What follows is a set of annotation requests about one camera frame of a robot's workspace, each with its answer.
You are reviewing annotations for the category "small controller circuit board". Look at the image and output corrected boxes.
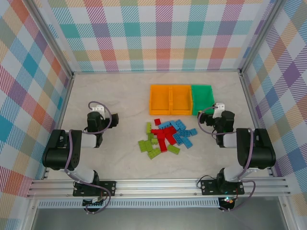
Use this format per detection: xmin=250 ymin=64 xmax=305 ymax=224
xmin=83 ymin=197 xmax=106 ymax=209
xmin=219 ymin=196 xmax=237 ymax=207

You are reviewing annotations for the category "green plastic bin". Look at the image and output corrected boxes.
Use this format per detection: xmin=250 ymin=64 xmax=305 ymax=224
xmin=191 ymin=84 xmax=215 ymax=116

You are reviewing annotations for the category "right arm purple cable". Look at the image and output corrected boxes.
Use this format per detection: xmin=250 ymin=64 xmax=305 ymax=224
xmin=197 ymin=105 xmax=256 ymax=213

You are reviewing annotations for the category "white slotted cable duct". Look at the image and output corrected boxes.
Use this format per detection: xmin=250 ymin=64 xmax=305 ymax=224
xmin=37 ymin=200 xmax=221 ymax=209

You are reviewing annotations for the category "aluminium frame rail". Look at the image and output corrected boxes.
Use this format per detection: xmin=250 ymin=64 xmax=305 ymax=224
xmin=239 ymin=71 xmax=275 ymax=178
xmin=71 ymin=69 xmax=242 ymax=74
xmin=43 ymin=73 xmax=75 ymax=180

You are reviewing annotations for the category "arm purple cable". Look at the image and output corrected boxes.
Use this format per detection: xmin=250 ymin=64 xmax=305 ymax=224
xmin=64 ymin=101 xmax=115 ymax=215
xmin=197 ymin=105 xmax=256 ymax=213

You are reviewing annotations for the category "aluminium frame post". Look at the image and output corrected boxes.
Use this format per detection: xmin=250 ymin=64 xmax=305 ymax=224
xmin=30 ymin=0 xmax=75 ymax=79
xmin=238 ymin=0 xmax=287 ymax=75
xmin=278 ymin=196 xmax=298 ymax=230
xmin=20 ymin=198 xmax=40 ymax=230

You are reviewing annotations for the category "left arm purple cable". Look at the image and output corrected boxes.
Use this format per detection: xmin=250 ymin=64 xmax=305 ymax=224
xmin=64 ymin=101 xmax=115 ymax=215

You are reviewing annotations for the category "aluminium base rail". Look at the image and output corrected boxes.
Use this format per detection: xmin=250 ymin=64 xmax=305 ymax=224
xmin=26 ymin=177 xmax=291 ymax=199

